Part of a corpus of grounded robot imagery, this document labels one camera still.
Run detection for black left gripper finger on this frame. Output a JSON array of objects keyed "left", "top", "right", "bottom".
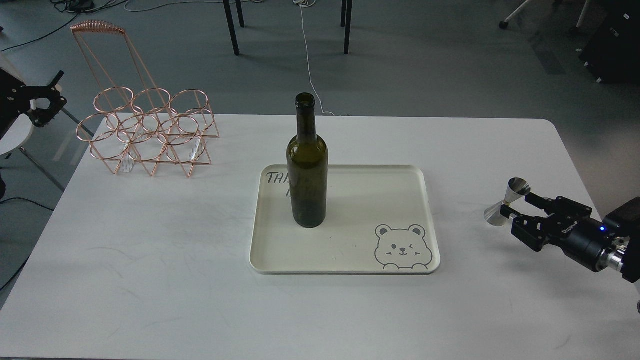
[
  {"left": 25, "top": 70, "right": 66, "bottom": 103},
  {"left": 27, "top": 97, "right": 67, "bottom": 128}
]

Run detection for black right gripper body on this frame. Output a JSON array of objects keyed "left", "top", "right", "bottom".
[{"left": 510, "top": 196, "right": 623, "bottom": 272}]

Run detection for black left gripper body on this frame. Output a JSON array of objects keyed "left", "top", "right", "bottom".
[{"left": 0, "top": 68, "right": 35, "bottom": 138}]

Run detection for steel double jigger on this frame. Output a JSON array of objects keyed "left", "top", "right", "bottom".
[{"left": 483, "top": 177, "right": 531, "bottom": 227}]

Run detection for dark green wine bottle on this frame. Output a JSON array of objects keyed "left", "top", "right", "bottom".
[{"left": 286, "top": 92, "right": 329, "bottom": 228}]

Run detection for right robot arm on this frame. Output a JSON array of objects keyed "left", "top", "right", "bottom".
[{"left": 484, "top": 193, "right": 639, "bottom": 283}]

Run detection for cream bear serving tray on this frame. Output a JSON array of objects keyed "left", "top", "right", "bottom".
[{"left": 249, "top": 165, "right": 441, "bottom": 275}]

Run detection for black equipment case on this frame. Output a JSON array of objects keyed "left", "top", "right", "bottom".
[{"left": 579, "top": 0, "right": 640, "bottom": 84}]

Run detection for black table legs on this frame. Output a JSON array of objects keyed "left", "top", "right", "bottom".
[{"left": 222, "top": 0, "right": 354, "bottom": 56}]

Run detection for copper wire bottle rack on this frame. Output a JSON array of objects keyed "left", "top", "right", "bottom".
[{"left": 70, "top": 20, "right": 221, "bottom": 178}]

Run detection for white floor cable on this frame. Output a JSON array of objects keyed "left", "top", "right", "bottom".
[{"left": 292, "top": 0, "right": 337, "bottom": 117}]

